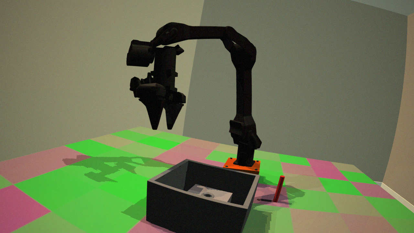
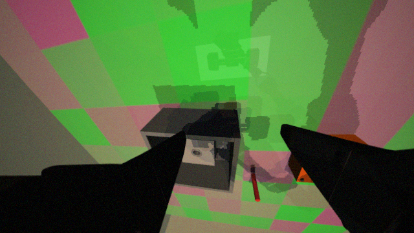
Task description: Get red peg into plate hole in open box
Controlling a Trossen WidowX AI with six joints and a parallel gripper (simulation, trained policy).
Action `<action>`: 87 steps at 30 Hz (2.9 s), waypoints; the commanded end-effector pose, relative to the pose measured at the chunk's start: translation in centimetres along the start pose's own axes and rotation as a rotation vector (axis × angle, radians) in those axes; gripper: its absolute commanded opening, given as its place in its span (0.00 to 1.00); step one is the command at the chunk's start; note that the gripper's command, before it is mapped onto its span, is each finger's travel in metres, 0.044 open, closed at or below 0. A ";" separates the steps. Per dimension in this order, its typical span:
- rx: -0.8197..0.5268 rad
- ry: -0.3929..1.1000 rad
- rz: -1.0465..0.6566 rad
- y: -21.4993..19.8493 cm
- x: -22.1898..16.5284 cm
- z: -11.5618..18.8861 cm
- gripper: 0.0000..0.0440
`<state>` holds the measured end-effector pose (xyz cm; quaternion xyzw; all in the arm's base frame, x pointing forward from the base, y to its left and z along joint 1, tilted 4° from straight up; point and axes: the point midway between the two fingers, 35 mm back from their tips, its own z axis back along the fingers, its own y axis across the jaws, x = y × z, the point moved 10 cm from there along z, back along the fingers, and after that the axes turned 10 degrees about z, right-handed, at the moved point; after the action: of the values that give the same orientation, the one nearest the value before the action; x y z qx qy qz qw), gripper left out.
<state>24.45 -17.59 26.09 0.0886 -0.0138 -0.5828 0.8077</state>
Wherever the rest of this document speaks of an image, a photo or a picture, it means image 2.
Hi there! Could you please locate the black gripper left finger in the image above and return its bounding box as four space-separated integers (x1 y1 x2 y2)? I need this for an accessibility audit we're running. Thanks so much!
41 131 186 233

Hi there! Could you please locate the red peg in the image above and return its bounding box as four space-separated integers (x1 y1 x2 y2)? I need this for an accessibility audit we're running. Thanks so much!
251 173 261 202

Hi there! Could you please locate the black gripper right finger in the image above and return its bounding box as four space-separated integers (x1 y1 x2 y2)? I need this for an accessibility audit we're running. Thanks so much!
280 124 414 233

